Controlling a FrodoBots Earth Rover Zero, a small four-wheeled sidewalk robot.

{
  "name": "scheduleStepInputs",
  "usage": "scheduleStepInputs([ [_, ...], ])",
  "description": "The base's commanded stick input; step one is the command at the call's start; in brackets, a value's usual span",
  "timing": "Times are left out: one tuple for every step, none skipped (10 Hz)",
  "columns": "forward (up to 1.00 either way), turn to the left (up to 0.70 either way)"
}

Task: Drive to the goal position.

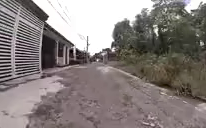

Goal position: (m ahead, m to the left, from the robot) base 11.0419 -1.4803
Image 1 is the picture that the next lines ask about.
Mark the white slatted gate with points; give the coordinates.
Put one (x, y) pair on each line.
(17, 43)

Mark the row of trees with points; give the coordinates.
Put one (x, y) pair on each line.
(164, 30)

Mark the utility pole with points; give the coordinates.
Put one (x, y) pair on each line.
(87, 48)

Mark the row of houses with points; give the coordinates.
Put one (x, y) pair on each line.
(57, 48)

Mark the grey asphalt road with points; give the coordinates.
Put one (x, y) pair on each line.
(101, 96)

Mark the overgrown weedy verge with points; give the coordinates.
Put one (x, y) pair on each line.
(171, 71)

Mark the pale concrete apron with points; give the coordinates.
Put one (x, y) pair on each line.
(17, 98)

